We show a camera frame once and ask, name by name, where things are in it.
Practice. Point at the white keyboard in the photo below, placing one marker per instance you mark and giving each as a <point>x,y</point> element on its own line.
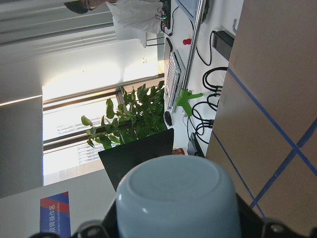
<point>174,80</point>

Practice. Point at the metal reacher grabber pole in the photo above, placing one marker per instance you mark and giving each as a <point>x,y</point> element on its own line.
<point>195,36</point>

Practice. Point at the person in white shirt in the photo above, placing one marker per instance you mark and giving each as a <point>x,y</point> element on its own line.
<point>135,14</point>

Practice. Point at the blue teach pendant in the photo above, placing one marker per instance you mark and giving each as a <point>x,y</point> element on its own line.
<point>190,8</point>

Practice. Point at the light blue plastic cup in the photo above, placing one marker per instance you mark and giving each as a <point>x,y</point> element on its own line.
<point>177,196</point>

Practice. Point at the black power adapter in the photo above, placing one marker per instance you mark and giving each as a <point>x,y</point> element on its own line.
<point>223,43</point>

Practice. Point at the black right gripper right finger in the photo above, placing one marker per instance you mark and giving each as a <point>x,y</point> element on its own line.
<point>252,226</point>

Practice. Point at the green plastic clamp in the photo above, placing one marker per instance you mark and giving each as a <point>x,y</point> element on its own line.
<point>183,100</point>

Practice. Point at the black computer mouse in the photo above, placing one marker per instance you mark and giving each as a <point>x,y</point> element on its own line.
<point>167,118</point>

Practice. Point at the black computer monitor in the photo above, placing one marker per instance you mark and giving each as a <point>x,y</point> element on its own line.
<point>119,160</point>

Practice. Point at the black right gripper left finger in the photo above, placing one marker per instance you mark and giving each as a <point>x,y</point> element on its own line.
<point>54,223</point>

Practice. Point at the green potted plant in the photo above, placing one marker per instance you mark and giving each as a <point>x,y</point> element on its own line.
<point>140,115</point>

